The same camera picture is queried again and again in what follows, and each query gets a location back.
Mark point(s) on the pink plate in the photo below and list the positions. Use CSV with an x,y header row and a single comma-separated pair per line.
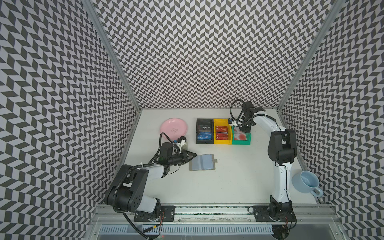
x,y
174,128

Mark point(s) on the light blue mug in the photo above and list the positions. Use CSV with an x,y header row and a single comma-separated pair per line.
x,y
307,182

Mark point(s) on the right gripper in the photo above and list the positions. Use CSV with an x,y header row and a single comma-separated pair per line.
x,y
245,120

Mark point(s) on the black bin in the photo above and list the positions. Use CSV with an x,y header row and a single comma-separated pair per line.
x,y
205,131

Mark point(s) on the green bin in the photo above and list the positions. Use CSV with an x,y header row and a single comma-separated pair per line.
x,y
247,142

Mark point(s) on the pink card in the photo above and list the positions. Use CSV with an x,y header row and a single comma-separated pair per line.
x,y
239,135

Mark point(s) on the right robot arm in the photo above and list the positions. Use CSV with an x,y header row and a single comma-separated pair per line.
x,y
282,151

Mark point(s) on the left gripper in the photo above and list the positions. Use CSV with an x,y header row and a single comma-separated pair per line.
x,y
185,157

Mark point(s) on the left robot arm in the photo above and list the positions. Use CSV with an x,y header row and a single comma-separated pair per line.
x,y
126,192

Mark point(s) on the yellow bin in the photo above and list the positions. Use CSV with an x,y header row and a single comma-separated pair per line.
x,y
222,132

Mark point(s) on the grey card holder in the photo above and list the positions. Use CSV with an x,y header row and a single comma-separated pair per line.
x,y
203,163

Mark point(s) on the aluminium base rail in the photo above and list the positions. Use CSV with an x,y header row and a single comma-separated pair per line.
x,y
230,214

